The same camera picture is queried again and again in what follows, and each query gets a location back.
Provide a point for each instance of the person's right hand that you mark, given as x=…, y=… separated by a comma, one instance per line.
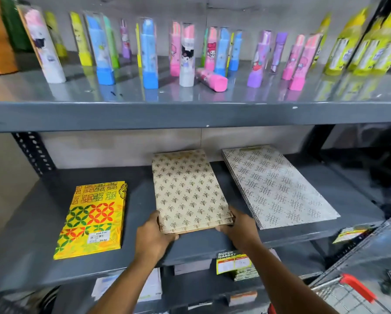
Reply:
x=243, y=233

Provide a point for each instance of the person's left hand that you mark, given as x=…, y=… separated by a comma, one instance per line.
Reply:
x=151, y=241

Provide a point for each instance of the white grid-patterned paper stack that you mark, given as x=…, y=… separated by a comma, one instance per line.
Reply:
x=274, y=189

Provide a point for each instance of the yellow patterned paper stack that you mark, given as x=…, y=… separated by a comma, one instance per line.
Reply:
x=90, y=225

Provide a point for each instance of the cream leaf-patterned paper stack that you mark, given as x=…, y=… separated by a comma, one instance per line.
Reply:
x=189, y=189

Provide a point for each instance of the person's left forearm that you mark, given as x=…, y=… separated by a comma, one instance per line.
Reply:
x=123, y=291

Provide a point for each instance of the person's right forearm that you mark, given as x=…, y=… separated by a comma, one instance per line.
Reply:
x=280, y=284

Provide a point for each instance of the yellow green price label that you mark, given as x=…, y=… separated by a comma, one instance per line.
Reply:
x=233, y=263

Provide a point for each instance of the orange white packet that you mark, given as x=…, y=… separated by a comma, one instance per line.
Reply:
x=243, y=298

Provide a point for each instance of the white document packs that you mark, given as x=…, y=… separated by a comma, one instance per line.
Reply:
x=102, y=286

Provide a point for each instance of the tilted yellow green label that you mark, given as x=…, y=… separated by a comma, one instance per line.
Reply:
x=349, y=234

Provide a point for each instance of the row of colourful pencil cases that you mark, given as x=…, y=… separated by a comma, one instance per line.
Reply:
x=149, y=52

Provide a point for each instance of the row of yellow glue bottles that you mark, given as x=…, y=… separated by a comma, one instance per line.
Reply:
x=342, y=49

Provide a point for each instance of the green container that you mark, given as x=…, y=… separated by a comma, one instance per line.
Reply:
x=13, y=26

